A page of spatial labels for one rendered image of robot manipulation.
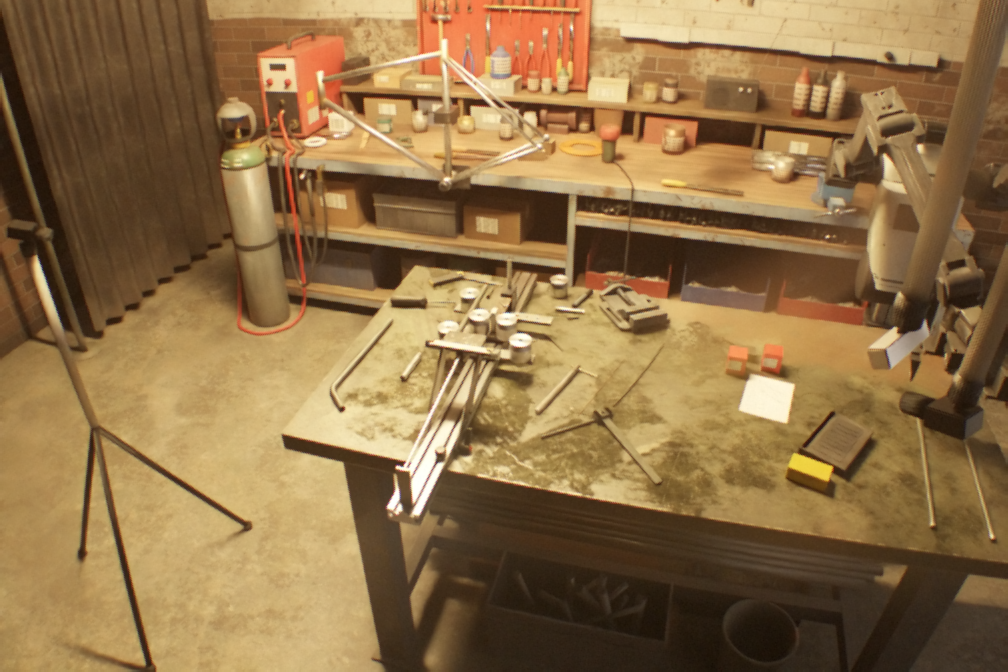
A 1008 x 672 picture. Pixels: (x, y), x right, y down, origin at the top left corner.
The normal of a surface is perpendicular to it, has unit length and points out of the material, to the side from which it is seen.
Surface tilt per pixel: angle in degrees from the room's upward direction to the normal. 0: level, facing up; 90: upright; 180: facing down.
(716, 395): 0
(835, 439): 0
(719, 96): 90
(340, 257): 90
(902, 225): 90
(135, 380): 0
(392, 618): 90
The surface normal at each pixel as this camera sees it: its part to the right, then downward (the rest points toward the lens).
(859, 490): 0.00, -0.86
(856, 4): -0.26, 0.48
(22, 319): 0.96, 0.14
